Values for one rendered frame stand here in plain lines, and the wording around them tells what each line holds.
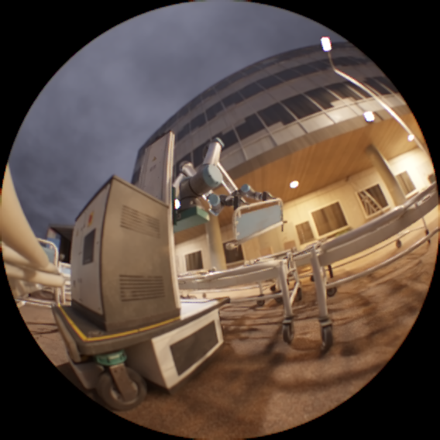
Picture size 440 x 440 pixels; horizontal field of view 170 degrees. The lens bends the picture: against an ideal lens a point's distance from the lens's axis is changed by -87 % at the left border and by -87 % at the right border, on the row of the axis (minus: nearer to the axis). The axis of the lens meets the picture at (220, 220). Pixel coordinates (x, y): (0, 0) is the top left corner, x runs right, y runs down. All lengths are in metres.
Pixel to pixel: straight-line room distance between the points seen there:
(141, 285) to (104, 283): 0.14
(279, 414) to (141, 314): 0.53
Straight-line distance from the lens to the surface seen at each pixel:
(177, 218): 0.97
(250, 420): 0.55
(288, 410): 0.56
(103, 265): 0.48
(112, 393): 0.60
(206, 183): 0.93
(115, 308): 0.50
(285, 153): 4.75
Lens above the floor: 0.46
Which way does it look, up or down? 22 degrees up
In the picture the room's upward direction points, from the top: 10 degrees counter-clockwise
